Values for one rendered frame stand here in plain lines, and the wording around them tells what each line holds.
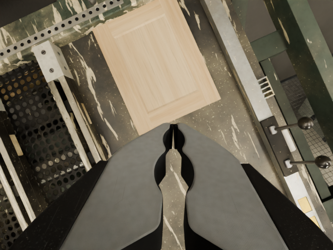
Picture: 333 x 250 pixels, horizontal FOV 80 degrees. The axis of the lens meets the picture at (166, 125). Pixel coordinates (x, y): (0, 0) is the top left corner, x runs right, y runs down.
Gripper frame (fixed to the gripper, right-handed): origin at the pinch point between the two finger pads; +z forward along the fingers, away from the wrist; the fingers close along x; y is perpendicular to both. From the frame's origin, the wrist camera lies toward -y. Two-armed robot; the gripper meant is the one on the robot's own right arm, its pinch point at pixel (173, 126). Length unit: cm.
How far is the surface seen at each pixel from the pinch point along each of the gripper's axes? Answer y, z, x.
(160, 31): 1, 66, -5
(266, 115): 25, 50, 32
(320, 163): 31, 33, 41
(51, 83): 15, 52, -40
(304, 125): 22, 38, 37
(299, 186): 45, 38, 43
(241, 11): -5, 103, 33
